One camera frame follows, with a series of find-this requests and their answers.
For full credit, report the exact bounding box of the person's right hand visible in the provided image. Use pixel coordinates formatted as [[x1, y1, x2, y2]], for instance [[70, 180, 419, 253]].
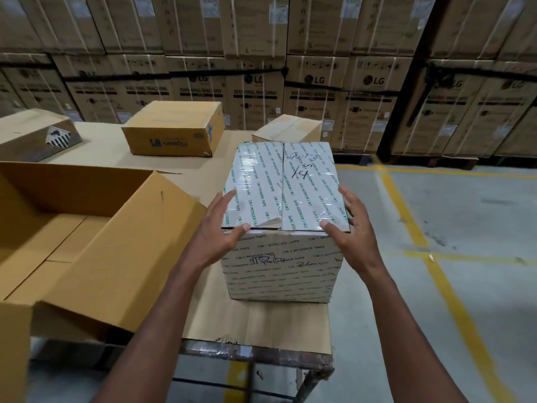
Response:
[[319, 186, 381, 277]]

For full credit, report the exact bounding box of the person's left hand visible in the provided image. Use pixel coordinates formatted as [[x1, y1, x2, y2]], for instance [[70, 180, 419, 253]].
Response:
[[190, 188, 252, 270]]

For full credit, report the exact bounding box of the green white CM-1 box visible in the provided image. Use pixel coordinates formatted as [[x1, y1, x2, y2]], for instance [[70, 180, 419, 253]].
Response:
[[220, 141, 352, 304]]

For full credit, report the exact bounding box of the large yellow cardboard box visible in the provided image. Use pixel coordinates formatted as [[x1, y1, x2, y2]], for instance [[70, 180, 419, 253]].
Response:
[[0, 161, 209, 403]]

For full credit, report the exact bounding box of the blue logo yellow cardboard box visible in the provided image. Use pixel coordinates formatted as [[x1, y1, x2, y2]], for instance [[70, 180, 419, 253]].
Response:
[[121, 100, 225, 158]]

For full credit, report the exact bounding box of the small pale cardboard box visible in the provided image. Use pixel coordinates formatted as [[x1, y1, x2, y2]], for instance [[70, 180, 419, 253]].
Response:
[[251, 114, 324, 144]]

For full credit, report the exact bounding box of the taped box with hazard label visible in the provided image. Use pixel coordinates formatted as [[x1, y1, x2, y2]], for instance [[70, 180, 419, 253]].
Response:
[[0, 107, 83, 163]]

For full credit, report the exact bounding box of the person's left forearm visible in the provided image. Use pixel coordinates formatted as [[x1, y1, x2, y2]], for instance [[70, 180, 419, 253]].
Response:
[[90, 257, 223, 403]]

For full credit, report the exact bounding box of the person's right forearm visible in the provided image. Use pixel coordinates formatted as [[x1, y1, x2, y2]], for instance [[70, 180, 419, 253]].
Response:
[[356, 264, 470, 403]]

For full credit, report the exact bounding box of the wooden pallet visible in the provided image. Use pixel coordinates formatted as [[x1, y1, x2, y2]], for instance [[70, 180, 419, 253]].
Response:
[[389, 154, 480, 171]]

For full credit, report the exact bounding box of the wall of strapped appliance cartons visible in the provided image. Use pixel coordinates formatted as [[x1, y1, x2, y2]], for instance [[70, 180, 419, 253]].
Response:
[[0, 0, 537, 161]]

